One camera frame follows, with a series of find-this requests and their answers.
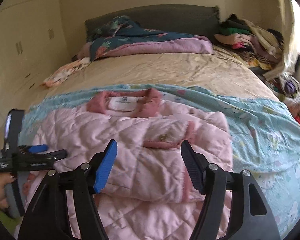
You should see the pink pillow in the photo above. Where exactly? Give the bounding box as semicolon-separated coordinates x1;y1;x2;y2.
72;42;91;61

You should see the dark green headboard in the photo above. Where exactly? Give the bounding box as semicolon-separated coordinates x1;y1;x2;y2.
84;4;219;44

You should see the clothes heap on floor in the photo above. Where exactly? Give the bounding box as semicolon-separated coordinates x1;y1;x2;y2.
268;73;300;117

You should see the teal floral purple comforter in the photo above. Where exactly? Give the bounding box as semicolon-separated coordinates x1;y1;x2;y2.
86;16;214;61

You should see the peach white small garment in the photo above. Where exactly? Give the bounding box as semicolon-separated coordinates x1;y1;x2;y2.
43;57;91;88

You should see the pile of assorted clothes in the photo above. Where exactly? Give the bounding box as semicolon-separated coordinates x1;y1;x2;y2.
215;14;284;72

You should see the bed with beige sheet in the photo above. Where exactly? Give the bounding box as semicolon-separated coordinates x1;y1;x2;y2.
30;46;277;105

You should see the light blue cartoon blanket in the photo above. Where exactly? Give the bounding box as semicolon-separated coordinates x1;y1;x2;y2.
19;85;300;238

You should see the cream window curtain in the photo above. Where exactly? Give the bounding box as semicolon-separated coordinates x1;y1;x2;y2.
263;0;300;80

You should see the pink quilted jacket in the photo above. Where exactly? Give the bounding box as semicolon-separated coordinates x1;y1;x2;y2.
32;89;233;239

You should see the cream wardrobe with drawers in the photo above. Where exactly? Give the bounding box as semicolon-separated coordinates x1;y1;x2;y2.
0;0;70;128

